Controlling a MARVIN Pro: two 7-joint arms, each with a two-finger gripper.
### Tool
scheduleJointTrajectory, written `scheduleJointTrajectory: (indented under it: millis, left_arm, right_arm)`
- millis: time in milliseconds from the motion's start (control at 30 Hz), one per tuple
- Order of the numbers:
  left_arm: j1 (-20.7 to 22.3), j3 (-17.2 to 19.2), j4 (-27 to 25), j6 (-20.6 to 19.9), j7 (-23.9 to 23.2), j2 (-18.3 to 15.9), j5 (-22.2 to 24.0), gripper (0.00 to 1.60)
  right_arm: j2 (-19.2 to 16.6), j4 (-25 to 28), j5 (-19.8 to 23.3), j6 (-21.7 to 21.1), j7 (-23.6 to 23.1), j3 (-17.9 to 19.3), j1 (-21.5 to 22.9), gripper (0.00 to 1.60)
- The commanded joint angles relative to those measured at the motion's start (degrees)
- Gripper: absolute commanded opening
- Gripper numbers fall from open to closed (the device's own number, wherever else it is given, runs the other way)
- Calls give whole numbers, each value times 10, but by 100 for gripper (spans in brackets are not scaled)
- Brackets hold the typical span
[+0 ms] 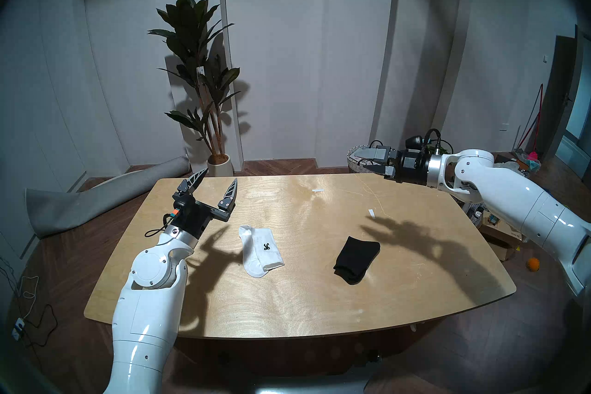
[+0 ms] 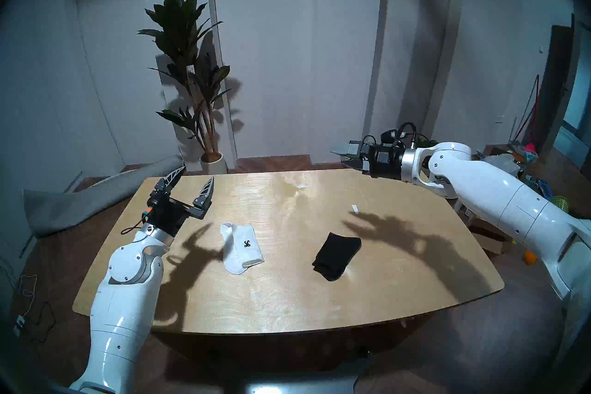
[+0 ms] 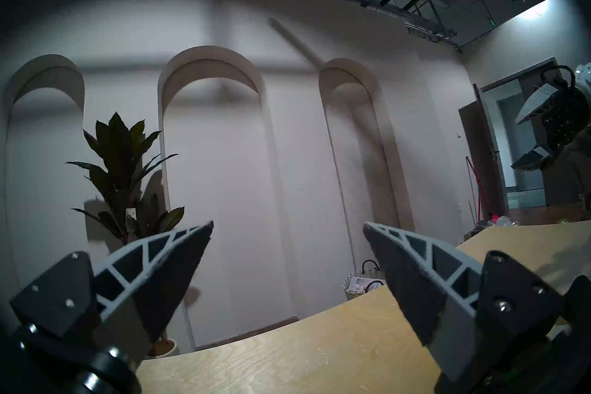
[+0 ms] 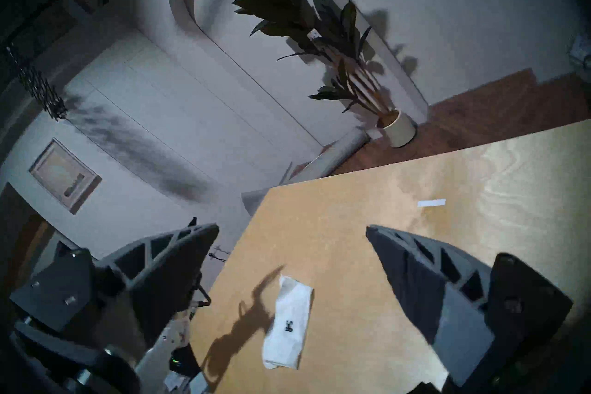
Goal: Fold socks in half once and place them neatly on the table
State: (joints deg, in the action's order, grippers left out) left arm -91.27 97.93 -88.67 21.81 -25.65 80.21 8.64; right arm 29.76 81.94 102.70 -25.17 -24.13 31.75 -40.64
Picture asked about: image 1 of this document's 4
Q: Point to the dark grey door leaf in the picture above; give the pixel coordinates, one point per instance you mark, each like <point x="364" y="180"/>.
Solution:
<point x="558" y="93"/>

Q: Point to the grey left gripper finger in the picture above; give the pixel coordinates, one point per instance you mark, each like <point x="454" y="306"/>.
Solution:
<point x="193" y="181"/>
<point x="228" y="197"/>

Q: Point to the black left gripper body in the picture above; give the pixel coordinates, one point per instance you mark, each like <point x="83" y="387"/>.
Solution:
<point x="201" y="217"/>

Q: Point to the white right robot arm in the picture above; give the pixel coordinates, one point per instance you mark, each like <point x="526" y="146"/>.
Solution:
<point x="508" y="194"/>

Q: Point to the white plant pot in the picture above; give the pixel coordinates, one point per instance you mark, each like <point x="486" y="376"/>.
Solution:
<point x="220" y="167"/>

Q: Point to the tall dark green plant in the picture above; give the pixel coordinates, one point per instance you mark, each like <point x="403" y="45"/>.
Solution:
<point x="191" y="28"/>

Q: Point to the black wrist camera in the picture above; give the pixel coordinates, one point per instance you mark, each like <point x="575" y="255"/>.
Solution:
<point x="182" y="203"/>
<point x="414" y="142"/>

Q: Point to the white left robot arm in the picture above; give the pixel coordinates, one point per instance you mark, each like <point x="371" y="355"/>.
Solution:
<point x="147" y="305"/>

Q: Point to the white power strip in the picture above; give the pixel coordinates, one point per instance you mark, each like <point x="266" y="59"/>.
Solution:
<point x="19" y="328"/>

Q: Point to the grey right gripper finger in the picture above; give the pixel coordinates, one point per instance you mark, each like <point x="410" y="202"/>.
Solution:
<point x="383" y="168"/>
<point x="375" y="153"/>

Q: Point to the brown cardboard box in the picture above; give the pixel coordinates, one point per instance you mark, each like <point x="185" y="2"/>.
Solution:
<point x="501" y="240"/>

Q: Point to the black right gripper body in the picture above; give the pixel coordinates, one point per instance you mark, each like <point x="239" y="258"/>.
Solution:
<point x="411" y="167"/>

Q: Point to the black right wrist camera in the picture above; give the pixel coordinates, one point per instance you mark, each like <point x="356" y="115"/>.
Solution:
<point x="414" y="142"/>

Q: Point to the rolled grey carpet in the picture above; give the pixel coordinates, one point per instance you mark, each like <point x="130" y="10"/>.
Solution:
<point x="74" y="208"/>

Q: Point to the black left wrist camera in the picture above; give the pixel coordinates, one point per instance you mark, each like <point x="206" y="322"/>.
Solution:
<point x="182" y="203"/>

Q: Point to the white sock with black logo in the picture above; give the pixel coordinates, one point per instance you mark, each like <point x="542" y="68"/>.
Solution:
<point x="258" y="259"/>

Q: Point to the orange ball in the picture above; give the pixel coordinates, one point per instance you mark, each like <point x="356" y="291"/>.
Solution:
<point x="533" y="264"/>

